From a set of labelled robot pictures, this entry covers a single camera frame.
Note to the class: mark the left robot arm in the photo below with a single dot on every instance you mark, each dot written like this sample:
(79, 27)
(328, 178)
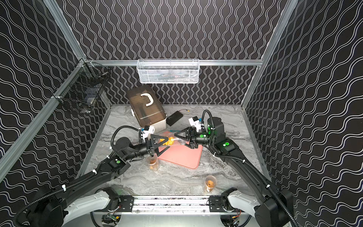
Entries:
(48, 209)

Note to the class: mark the pink plastic tray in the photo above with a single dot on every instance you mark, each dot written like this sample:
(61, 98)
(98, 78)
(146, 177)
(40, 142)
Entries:
(183, 156)

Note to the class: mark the clear jar yellow cookies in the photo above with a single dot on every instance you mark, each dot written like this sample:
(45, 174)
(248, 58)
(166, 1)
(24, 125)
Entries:
(172, 140)

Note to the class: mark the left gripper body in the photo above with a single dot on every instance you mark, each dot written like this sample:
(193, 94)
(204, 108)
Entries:
(150, 144)

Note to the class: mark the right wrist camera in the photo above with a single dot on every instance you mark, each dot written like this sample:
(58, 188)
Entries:
(195, 123)

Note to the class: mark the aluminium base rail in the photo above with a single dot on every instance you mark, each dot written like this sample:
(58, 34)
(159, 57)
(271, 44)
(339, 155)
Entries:
(160, 205)

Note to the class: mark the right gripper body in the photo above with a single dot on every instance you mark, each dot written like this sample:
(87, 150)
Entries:
(200, 138)

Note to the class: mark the clear jar near rail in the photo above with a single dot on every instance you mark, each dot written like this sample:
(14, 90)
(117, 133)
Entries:
(210, 183)

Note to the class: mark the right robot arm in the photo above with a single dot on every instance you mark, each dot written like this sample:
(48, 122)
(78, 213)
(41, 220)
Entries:
(270, 206)

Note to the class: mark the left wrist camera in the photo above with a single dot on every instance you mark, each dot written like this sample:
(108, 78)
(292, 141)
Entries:
(147, 131)

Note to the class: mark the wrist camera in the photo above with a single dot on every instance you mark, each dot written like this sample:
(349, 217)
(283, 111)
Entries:
(195, 123)
(147, 131)

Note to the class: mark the black wire wall basket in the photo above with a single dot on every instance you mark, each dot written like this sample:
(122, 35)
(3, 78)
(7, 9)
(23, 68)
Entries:
(82, 94)

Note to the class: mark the white box brown lid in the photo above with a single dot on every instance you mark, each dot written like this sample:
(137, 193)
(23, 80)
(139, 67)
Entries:
(147, 108)

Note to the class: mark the black battery pack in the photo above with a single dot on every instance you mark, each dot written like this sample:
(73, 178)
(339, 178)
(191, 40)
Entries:
(173, 118)

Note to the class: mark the white mesh wall basket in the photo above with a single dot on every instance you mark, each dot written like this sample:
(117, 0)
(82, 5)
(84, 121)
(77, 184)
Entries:
(168, 71)

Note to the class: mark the clear jar dark cookies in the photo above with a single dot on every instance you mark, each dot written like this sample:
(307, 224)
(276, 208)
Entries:
(152, 162)

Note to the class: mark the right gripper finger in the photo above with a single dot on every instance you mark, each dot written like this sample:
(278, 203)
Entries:
(190, 144)
(185, 133)

